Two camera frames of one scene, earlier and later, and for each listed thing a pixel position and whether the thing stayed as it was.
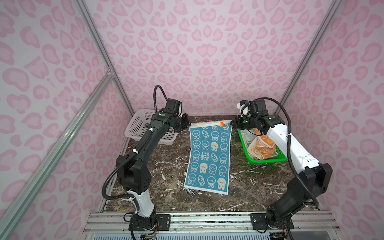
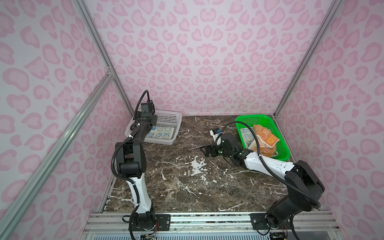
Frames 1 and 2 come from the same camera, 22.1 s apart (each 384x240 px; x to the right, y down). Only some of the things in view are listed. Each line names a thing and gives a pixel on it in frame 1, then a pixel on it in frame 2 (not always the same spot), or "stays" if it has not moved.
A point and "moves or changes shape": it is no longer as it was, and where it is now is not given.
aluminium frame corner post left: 94,35 stays
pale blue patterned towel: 248,137 stays
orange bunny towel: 261,148 stays
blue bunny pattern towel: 208,161 moves or changes shape
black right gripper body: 247,122 → 220,150
